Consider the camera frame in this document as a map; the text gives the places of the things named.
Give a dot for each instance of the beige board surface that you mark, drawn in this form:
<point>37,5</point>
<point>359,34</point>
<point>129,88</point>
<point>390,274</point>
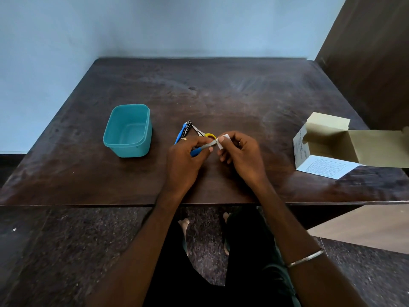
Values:
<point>367,227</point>

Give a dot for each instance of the small black metal tool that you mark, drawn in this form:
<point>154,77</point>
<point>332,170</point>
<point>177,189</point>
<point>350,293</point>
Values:
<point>188,127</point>

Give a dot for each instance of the person's left hand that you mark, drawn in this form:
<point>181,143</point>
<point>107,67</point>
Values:
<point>182,166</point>

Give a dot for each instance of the person's left foot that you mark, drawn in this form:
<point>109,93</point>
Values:
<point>184,225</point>

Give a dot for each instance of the brown wooden cabinet panel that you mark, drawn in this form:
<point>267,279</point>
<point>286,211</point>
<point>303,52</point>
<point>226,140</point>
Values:
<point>374,67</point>

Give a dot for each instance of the person's left forearm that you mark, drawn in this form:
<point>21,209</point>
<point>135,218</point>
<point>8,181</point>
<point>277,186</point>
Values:
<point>143,252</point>

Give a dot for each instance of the white cardboard box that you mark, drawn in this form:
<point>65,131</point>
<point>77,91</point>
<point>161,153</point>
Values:
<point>326,167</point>

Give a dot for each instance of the person's foot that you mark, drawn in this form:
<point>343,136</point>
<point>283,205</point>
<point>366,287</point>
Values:
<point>184,225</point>
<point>226,216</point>

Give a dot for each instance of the person's right foot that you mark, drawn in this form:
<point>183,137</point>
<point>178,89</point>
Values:
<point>226,216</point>

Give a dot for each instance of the person's right forearm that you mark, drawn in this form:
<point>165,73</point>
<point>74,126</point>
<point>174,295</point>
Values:
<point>287,230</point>

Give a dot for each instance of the teal plastic container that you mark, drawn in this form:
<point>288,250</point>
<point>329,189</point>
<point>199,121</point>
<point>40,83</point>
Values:
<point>126,131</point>

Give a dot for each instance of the white wipe pad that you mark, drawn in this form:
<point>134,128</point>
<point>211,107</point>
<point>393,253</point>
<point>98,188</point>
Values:
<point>220,145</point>

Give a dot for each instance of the blue-handled small tool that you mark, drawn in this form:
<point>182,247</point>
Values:
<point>181,132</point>

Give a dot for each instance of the person's right hand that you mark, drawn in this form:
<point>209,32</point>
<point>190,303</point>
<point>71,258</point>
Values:
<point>244,156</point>

